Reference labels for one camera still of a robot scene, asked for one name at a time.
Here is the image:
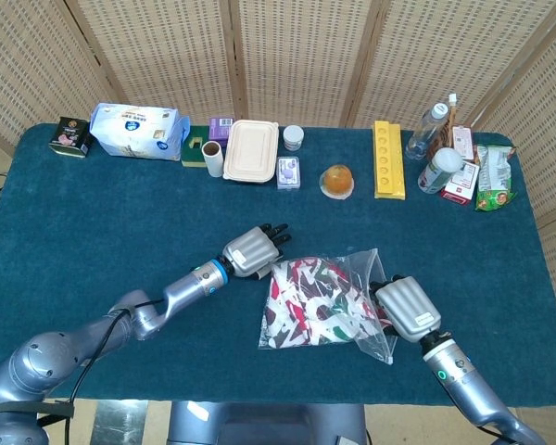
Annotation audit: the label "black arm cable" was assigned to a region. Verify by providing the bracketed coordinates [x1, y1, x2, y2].
[36, 299, 166, 445]

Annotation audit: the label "brown patterned bottle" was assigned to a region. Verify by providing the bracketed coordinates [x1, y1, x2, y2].
[428, 93, 460, 159]

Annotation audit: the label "green snack packet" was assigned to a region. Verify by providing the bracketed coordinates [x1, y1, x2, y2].
[474, 144, 518, 212]

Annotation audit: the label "teal blue tablecloth-covered table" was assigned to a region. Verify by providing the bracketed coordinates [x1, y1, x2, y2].
[0, 122, 556, 412]

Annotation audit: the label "clear plastic zip bag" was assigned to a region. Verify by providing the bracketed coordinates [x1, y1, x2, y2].
[258, 248, 398, 365]

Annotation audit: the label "white red green patterned clothes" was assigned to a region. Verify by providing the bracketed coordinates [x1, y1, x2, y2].
[261, 258, 390, 349]

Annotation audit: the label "purple cardboard box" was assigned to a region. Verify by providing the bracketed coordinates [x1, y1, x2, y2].
[208, 117, 235, 148]

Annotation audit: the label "white green cylinder can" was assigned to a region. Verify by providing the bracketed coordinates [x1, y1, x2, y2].
[417, 147, 464, 196]

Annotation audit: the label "white pink small box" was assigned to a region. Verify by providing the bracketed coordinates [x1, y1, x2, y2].
[451, 124, 476, 163]

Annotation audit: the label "yellow tray with holes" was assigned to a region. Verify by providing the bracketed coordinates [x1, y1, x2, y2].
[373, 120, 407, 200]

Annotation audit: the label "orange jelly cup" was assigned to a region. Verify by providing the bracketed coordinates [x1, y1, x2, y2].
[318, 163, 356, 201]

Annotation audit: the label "blue white tissue pack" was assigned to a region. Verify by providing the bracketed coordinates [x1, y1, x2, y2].
[88, 102, 192, 162]

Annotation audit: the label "small white lidded jar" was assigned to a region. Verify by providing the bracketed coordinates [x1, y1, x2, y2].
[282, 125, 305, 152]

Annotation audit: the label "dark green tin can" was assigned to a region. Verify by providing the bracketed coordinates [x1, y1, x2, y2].
[48, 116, 94, 159]

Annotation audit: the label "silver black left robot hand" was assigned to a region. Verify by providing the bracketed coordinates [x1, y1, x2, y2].
[220, 222, 292, 280]

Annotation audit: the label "clear purple small box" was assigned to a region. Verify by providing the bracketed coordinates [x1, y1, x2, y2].
[275, 156, 302, 190]

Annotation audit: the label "woven folding screen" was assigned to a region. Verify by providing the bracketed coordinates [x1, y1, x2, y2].
[0, 0, 556, 445]

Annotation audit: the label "beige lidded lunch box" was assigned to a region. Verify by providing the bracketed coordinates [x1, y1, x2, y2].
[221, 119, 280, 185]

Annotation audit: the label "shiny metal base plate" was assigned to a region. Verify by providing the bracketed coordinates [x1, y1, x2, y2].
[92, 400, 149, 445]

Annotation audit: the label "yellow green sponge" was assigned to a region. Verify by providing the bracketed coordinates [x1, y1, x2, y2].
[180, 136, 212, 169]

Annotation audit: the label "white paper roll tube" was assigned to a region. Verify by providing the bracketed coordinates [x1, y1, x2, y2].
[201, 140, 225, 179]

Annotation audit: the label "clear plastic water bottle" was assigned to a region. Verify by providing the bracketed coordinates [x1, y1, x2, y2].
[405, 102, 449, 160]

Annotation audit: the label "red white carton box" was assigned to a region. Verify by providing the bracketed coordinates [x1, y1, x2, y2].
[440, 160, 481, 205]

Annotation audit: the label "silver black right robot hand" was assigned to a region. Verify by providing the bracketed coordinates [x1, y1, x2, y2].
[369, 273, 442, 344]

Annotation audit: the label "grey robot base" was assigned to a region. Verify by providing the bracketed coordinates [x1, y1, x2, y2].
[166, 400, 370, 445]

